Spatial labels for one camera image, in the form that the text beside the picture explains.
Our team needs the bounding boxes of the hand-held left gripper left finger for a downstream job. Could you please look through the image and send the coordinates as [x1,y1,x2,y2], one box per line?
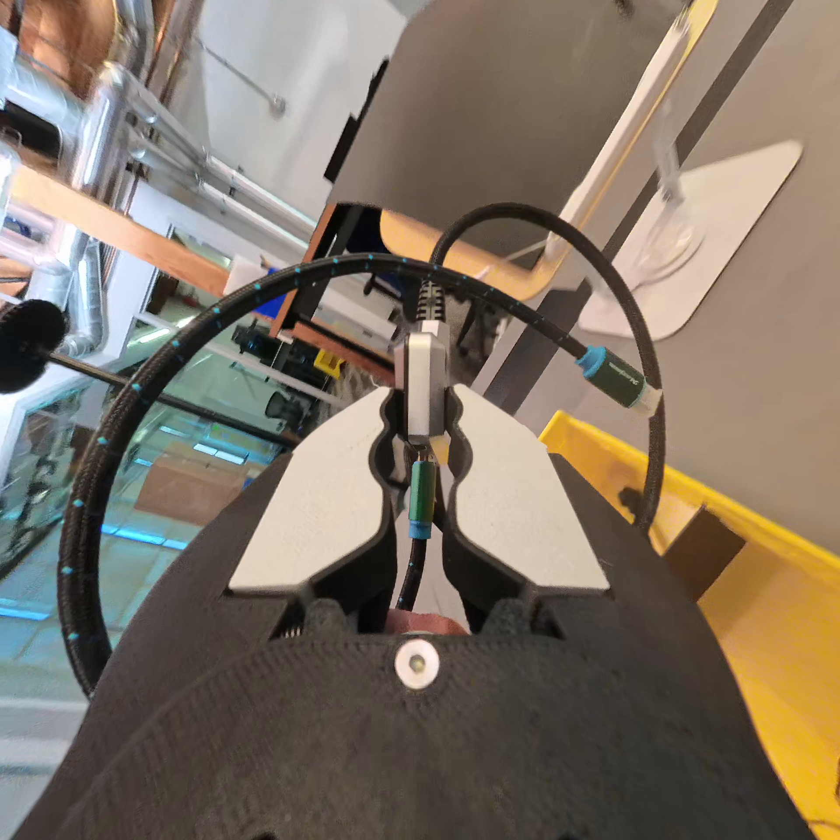
[226,386,401,602]

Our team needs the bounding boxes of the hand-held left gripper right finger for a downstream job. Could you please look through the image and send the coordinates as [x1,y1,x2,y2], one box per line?
[441,384,613,609]

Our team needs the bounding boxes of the braided green-plug hdmi cable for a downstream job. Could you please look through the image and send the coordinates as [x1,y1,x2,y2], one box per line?
[58,255,664,700]

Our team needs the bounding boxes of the black Fosmon HDMI switch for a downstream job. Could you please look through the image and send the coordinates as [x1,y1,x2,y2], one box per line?
[392,203,667,532]

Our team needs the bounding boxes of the yellow plastic bin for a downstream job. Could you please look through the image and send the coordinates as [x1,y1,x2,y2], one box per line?
[538,410,840,840]

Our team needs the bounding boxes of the cardboard box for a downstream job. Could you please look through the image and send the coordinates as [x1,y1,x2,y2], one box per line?
[134,438,265,526]

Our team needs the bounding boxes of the black bin divider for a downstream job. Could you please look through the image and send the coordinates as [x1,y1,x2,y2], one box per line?
[664,505,748,603]

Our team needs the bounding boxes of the blue storage bin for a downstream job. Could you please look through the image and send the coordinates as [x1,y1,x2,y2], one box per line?
[252,266,298,317]

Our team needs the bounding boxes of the white foam block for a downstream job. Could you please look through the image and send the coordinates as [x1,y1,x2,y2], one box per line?
[226,255,271,296]

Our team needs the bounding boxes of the silver ventilation ducts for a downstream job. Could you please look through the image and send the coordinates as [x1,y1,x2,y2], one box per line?
[0,0,217,358]

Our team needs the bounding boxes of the wooden ceiling beam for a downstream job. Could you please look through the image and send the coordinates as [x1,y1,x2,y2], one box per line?
[0,164,232,298]

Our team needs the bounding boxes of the white tablet stand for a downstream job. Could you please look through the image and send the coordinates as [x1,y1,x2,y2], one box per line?
[325,0,723,304]

